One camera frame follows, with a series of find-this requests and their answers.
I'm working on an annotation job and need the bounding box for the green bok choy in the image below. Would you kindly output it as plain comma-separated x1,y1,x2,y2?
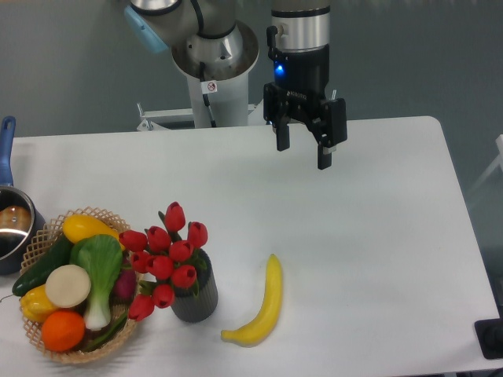
70,235,123,331

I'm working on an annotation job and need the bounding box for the orange fruit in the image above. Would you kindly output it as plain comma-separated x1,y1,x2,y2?
42,310,86,352

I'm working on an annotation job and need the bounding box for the green bean pod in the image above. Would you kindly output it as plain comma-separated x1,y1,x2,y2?
81,312,127,353

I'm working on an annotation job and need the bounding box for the blue handled saucepan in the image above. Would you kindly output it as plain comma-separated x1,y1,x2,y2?
1,115,45,276

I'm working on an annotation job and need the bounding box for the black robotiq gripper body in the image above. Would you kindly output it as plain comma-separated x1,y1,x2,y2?
263,45,347,145

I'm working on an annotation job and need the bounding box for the yellow banana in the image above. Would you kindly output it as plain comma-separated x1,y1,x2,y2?
221,254,284,347

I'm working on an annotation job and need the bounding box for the red tulip bouquet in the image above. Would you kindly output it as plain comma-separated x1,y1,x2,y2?
119,202,208,321

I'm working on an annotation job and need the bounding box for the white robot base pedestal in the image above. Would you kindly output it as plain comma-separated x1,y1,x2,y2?
137,20,259,131

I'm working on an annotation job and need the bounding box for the dark grey ribbed vase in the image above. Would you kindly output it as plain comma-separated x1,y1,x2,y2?
171,250,218,323

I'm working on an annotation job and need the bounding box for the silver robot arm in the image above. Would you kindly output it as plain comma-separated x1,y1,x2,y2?
124,1,347,169

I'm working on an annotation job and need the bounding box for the woven wicker basket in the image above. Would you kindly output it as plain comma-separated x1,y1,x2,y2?
20,207,137,364

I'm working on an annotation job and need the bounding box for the purple radish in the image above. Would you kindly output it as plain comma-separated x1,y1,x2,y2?
113,269,136,299

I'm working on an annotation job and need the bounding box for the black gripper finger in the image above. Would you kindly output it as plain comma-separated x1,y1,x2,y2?
275,121,290,152
318,143,332,170

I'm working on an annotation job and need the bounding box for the black device at edge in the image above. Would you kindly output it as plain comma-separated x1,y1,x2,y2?
474,318,502,360

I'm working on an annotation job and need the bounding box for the green cucumber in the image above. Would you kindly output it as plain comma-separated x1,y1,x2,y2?
12,235,73,297

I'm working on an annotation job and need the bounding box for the yellow lemon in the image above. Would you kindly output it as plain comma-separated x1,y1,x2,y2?
20,284,59,323

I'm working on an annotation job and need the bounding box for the yellow squash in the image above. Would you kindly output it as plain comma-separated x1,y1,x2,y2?
62,214,119,244

